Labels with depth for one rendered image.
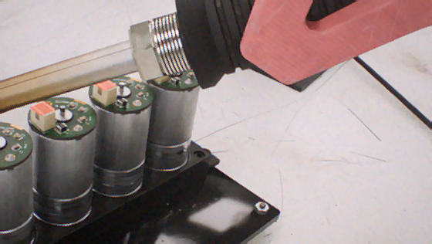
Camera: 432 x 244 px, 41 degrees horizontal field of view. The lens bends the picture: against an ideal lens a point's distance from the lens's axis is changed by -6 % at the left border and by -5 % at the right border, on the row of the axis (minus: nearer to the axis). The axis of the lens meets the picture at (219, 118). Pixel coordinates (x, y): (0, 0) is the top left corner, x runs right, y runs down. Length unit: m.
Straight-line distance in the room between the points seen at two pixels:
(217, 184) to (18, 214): 0.10
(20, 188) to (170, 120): 0.07
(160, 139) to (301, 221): 0.08
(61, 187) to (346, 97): 0.23
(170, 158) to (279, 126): 0.10
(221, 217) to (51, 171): 0.08
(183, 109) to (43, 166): 0.06
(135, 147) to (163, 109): 0.02
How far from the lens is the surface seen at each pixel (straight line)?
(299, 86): 0.38
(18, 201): 0.20
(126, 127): 0.22
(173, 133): 0.25
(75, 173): 0.21
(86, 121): 0.21
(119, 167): 0.23
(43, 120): 0.20
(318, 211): 0.29
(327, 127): 0.35
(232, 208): 0.26
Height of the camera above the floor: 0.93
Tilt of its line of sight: 33 degrees down
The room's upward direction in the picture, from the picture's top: 12 degrees clockwise
